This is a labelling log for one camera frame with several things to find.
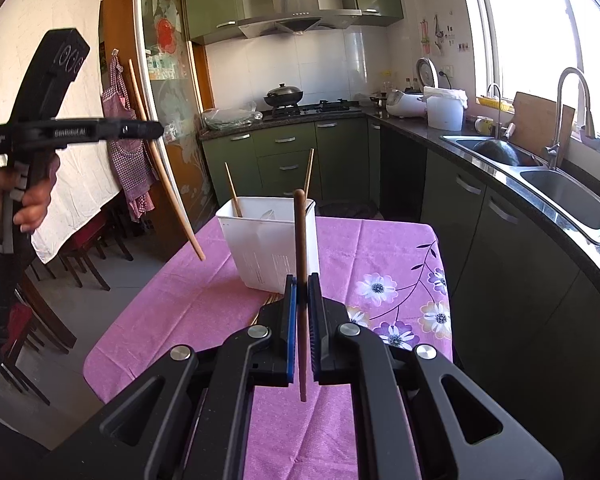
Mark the person's left hand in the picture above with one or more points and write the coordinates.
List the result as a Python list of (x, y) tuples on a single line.
[(37, 205)]

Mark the white rice cooker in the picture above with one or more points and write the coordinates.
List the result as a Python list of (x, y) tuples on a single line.
[(405, 105)]

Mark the tall steel kitchen faucet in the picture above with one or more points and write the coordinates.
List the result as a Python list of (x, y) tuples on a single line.
[(557, 125)]

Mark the wall socket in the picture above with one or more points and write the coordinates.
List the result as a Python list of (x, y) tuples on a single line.
[(446, 71)]

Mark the green wall cabinets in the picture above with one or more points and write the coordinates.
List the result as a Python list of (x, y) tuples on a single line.
[(207, 5)]

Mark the white bucket with bag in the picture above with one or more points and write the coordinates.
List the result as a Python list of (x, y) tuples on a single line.
[(445, 110)]

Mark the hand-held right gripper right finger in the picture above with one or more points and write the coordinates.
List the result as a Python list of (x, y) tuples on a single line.
[(317, 350)]

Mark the clear plastic bag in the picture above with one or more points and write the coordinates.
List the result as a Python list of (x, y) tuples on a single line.
[(230, 117)]

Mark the hanging small kitchen tool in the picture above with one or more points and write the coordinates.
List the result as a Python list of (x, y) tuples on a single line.
[(437, 35)]

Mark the dark brown wooden chopstick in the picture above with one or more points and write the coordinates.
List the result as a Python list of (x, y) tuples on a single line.
[(300, 240)]

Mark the cluster of sauce bottles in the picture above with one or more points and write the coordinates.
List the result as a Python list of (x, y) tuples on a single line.
[(407, 85)]

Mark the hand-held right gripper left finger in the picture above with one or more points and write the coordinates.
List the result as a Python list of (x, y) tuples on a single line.
[(292, 340)]

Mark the hanging pink brush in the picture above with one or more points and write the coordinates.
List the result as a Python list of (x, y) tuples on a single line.
[(424, 35)]

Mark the patterned glass sliding door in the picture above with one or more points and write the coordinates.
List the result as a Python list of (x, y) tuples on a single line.
[(180, 110)]

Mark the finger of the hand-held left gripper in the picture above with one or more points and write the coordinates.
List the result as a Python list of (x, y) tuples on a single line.
[(130, 129)]

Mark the window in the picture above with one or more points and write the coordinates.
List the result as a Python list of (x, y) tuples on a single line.
[(530, 35)]

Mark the small steel faucet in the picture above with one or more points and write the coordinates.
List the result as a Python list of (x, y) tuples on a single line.
[(498, 115)]

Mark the wooden cutting board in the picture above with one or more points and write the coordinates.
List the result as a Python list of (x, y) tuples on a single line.
[(535, 120)]

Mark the black stone countertop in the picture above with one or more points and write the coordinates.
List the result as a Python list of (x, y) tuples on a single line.
[(420, 132)]

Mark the white plastic utensil holder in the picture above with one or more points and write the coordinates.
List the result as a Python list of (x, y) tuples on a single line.
[(260, 255)]

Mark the white hanging sheet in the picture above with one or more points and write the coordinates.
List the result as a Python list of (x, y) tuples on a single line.
[(80, 185)]

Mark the yellow plastic rack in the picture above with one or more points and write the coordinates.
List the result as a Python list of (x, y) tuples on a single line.
[(495, 104)]

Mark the round open cooker lid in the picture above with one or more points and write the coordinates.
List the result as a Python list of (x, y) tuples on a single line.
[(426, 75)]

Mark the black gas stove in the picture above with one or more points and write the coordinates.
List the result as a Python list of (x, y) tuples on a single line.
[(330, 108)]

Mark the purple floral tablecloth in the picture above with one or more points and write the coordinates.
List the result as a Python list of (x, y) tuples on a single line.
[(190, 310)]

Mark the steel double sink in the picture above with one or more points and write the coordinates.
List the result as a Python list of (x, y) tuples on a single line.
[(565, 200)]

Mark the checked apron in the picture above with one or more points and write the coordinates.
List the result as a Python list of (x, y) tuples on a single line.
[(125, 170)]

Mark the steel range hood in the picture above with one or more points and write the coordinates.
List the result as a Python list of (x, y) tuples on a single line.
[(292, 0)]

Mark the dark wooden chair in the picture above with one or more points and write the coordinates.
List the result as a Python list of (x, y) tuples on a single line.
[(87, 240), (22, 320)]

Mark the light wooden chopstick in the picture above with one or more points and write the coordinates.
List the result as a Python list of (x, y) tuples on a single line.
[(180, 210), (308, 170), (231, 190)]

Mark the small black pot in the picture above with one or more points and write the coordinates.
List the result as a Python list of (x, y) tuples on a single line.
[(377, 102)]

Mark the black wok with lid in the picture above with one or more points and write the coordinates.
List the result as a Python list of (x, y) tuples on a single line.
[(284, 95)]

